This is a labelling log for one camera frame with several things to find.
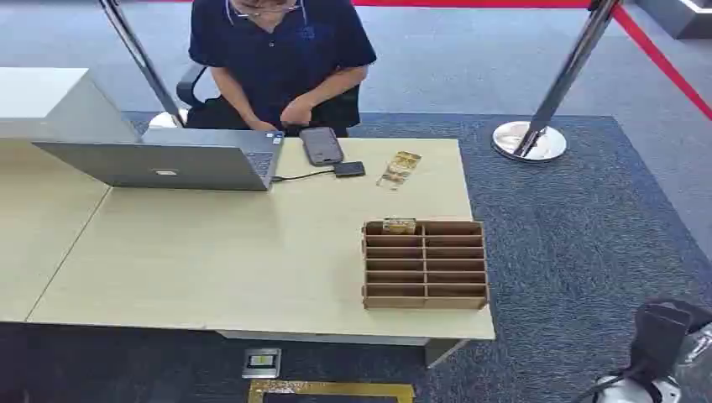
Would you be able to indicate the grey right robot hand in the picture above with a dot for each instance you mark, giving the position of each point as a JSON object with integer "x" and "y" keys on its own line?
{"x": 659, "y": 339}

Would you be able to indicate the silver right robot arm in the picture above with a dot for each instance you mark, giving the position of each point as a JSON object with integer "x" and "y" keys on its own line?
{"x": 695, "y": 356}

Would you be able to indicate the desk leg panel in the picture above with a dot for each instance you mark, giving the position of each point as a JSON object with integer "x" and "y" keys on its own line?
{"x": 445, "y": 350}

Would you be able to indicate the wooden card box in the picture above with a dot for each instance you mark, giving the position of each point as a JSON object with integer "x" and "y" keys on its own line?
{"x": 425, "y": 303}

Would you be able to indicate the red barrier belt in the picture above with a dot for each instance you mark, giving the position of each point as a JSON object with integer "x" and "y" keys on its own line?
{"x": 473, "y": 3}
{"x": 656, "y": 55}

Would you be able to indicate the golden printed card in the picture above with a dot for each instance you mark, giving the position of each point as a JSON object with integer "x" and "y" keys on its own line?
{"x": 399, "y": 226}
{"x": 398, "y": 169}

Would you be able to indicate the dark grey platform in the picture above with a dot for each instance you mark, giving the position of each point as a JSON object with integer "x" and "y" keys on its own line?
{"x": 678, "y": 16}

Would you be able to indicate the small black card reader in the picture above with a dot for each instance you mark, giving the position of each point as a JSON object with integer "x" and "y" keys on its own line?
{"x": 349, "y": 169}

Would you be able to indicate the dark grey pouch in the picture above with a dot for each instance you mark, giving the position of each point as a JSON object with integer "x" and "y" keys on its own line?
{"x": 321, "y": 146}

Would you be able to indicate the metal floor socket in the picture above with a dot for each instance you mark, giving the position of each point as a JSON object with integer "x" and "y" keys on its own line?
{"x": 261, "y": 362}

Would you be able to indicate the person's left hand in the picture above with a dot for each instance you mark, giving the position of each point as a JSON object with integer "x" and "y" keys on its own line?
{"x": 296, "y": 112}

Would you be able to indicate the person's hand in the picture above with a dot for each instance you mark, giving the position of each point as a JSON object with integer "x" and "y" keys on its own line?
{"x": 262, "y": 126}
{"x": 296, "y": 112}

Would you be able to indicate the person's right hand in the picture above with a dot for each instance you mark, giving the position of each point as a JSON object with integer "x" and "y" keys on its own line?
{"x": 262, "y": 126}

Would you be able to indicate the person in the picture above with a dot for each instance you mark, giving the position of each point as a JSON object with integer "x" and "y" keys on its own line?
{"x": 278, "y": 55}

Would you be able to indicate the grey laptop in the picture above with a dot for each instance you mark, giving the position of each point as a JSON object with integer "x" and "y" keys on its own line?
{"x": 167, "y": 161}

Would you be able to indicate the black office chair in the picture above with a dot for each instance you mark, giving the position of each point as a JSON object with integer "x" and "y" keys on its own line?
{"x": 189, "y": 89}

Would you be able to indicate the white cabinet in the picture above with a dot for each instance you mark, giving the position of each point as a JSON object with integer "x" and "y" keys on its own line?
{"x": 50, "y": 100}

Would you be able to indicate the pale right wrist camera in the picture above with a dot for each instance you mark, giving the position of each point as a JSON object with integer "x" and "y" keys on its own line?
{"x": 628, "y": 392}

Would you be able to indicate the chrome stanchion post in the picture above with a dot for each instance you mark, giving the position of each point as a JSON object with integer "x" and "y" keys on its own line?
{"x": 139, "y": 55}
{"x": 573, "y": 72}

